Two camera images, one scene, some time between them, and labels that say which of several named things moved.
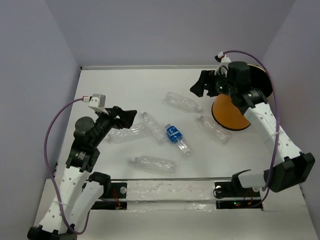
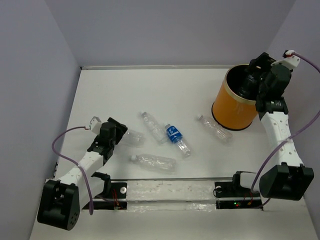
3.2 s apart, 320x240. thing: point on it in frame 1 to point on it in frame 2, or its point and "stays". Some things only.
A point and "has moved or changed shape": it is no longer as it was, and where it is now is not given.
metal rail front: (154, 178) stays
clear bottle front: (155, 164) stays
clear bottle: (136, 130) has moved or changed shape
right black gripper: (206, 77) to (264, 61)
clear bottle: (218, 131) stays
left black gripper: (127, 116) to (120, 130)
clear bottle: (155, 127) stays
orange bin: (224, 112) stays
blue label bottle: (175, 136) stays
